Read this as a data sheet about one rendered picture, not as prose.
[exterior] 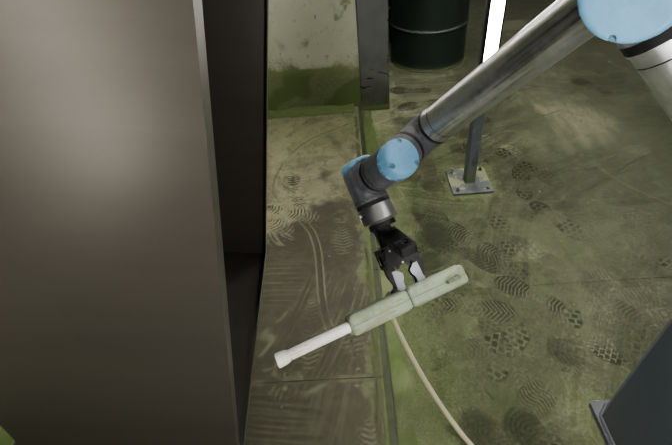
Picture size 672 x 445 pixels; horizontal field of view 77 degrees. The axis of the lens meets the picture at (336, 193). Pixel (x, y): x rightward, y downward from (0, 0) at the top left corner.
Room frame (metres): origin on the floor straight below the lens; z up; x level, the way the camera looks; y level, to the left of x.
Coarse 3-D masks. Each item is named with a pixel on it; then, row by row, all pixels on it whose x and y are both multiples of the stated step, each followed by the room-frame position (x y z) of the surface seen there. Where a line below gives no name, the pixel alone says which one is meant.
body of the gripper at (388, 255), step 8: (376, 224) 0.74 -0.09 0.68; (384, 224) 0.74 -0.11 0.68; (376, 232) 0.76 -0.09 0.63; (384, 248) 0.70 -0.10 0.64; (376, 256) 0.73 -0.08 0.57; (384, 256) 0.69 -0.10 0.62; (392, 256) 0.68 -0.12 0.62; (408, 256) 0.68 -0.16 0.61; (392, 264) 0.66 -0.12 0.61; (400, 264) 0.67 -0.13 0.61
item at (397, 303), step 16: (448, 272) 0.63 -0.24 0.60; (464, 272) 0.63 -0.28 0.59; (416, 288) 0.60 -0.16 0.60; (432, 288) 0.60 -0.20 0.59; (448, 288) 0.60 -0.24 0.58; (384, 304) 0.57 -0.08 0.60; (400, 304) 0.57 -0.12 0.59; (416, 304) 0.57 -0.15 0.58; (352, 320) 0.54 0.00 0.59; (368, 320) 0.54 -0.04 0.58; (384, 320) 0.54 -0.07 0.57; (320, 336) 0.51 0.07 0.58; (336, 336) 0.51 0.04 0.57; (288, 352) 0.49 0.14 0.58; (304, 352) 0.49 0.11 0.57
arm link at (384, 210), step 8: (384, 200) 0.78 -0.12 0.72; (368, 208) 0.77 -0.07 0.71; (376, 208) 0.76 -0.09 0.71; (384, 208) 0.76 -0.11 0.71; (392, 208) 0.77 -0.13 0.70; (360, 216) 0.77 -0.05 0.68; (368, 216) 0.75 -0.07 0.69; (376, 216) 0.75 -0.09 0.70; (384, 216) 0.75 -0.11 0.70; (368, 224) 0.75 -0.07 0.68
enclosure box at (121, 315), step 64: (0, 0) 0.29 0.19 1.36; (64, 0) 0.29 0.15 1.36; (128, 0) 0.29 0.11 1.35; (192, 0) 0.29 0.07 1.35; (256, 0) 0.89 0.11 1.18; (0, 64) 0.29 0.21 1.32; (64, 64) 0.29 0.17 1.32; (128, 64) 0.29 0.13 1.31; (192, 64) 0.29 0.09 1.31; (256, 64) 0.89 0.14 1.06; (0, 128) 0.29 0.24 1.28; (64, 128) 0.29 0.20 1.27; (128, 128) 0.29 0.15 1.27; (192, 128) 0.29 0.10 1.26; (256, 128) 0.89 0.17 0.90; (0, 192) 0.29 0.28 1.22; (64, 192) 0.29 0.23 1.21; (128, 192) 0.29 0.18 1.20; (192, 192) 0.29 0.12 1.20; (256, 192) 0.89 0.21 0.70; (0, 256) 0.30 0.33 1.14; (64, 256) 0.29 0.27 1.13; (128, 256) 0.29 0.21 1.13; (192, 256) 0.29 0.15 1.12; (256, 256) 0.88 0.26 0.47; (0, 320) 0.30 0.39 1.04; (64, 320) 0.30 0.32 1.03; (128, 320) 0.29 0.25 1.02; (192, 320) 0.29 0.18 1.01; (256, 320) 0.66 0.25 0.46; (0, 384) 0.30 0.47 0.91; (64, 384) 0.30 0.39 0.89; (128, 384) 0.29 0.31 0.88; (192, 384) 0.29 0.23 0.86
